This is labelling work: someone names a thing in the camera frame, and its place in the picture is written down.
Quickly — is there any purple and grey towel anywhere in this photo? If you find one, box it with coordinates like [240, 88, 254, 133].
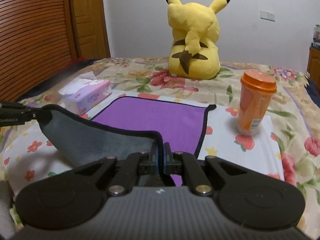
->
[37, 96, 217, 186]

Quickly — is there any dark blue bedsheet edge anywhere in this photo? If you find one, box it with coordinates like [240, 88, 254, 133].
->
[304, 76, 320, 107]

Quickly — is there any white wall switch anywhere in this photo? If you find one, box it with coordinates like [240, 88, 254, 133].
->
[260, 10, 275, 22]

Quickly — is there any wooden door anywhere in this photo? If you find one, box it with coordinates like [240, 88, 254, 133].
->
[69, 0, 110, 59]

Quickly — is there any orange lidded cup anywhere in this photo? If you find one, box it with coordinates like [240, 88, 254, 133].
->
[236, 69, 277, 135]

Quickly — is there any clutter on cabinet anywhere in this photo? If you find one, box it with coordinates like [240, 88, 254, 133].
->
[311, 24, 320, 50]

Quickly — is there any white floral mat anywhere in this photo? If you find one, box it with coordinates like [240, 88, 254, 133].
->
[3, 90, 284, 193]

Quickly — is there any wooden cabinet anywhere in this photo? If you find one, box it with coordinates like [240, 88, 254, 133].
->
[307, 47, 320, 87]

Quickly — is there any yellow Pikachu plush toy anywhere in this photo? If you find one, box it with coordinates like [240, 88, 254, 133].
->
[166, 0, 230, 80]

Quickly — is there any purple tissue box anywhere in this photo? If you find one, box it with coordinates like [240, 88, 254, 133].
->
[59, 72, 112, 115]

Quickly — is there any floral bed quilt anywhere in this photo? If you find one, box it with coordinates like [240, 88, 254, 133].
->
[20, 58, 319, 238]

